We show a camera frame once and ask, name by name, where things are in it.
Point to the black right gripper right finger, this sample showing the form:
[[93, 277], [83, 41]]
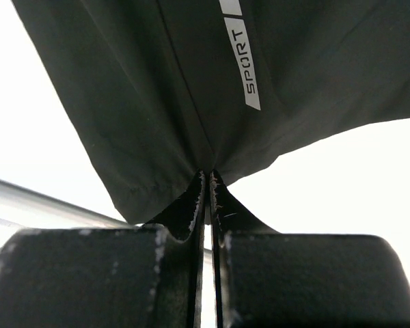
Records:
[[265, 278]]

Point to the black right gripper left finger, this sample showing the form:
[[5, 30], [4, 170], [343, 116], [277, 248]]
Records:
[[146, 276]]

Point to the black shorts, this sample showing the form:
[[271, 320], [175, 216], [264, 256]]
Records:
[[158, 90]]

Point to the aluminium mounting rail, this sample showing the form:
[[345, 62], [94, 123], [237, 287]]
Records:
[[22, 208]]

